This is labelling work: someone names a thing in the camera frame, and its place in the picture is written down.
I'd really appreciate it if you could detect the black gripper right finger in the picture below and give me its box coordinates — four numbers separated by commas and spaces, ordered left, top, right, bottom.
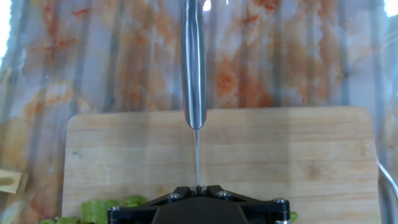
199, 185, 292, 224

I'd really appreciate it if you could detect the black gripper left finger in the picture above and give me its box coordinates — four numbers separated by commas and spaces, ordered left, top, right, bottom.
108, 185, 198, 224

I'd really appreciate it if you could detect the steel cleaver knife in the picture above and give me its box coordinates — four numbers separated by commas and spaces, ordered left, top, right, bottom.
179, 0, 208, 190

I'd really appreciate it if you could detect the cut chili end chunk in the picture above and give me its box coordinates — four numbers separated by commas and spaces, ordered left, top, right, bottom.
119, 195, 147, 208

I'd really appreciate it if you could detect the wooden cutting board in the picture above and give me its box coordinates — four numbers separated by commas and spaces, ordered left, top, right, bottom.
61, 106, 398, 224

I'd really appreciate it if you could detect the wooden peg rack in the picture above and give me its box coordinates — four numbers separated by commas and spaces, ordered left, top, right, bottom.
0, 169, 29, 194

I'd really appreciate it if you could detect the marble pattern plastic mat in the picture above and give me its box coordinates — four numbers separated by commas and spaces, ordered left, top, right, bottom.
0, 0, 398, 224

